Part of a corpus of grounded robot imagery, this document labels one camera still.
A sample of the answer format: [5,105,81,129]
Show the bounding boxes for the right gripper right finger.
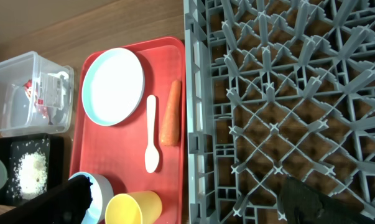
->
[279,177,375,224]

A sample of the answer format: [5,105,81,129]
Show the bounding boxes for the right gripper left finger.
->
[0,175,93,224]

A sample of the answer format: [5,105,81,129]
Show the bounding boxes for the light blue bowl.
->
[69,172,114,224]

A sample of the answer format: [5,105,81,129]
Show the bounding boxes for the white rice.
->
[8,138,50,200]

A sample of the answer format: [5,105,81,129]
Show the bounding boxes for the yellow plastic cup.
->
[104,191,162,224]

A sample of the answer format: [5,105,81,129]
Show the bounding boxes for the red snack wrapper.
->
[24,80,50,123]

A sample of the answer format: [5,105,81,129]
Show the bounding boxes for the orange carrot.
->
[160,80,182,146]

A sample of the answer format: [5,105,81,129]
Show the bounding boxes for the grey dishwasher rack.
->
[183,0,375,223]

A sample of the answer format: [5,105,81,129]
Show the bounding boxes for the black tray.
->
[0,134,64,207]

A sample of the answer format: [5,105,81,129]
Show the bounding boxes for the white plastic spoon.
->
[144,95,159,173]

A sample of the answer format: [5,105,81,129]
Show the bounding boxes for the clear plastic bin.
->
[0,51,75,137]

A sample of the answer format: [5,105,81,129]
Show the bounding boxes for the light blue plate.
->
[81,48,145,126]

